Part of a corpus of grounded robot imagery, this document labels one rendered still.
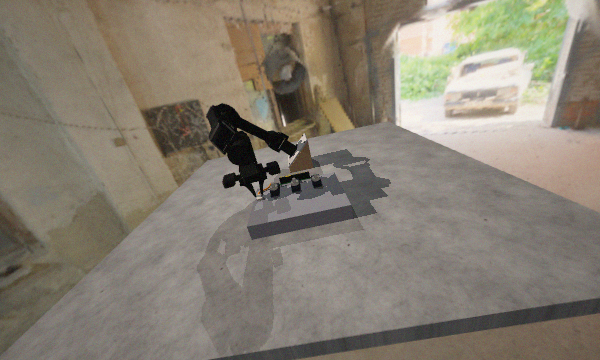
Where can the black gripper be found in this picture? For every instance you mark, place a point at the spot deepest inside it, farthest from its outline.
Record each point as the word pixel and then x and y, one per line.
pixel 229 180

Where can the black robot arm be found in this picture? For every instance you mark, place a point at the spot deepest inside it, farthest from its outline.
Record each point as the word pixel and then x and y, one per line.
pixel 224 121

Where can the black header strip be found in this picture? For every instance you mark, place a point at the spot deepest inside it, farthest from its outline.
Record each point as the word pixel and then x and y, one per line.
pixel 301 176

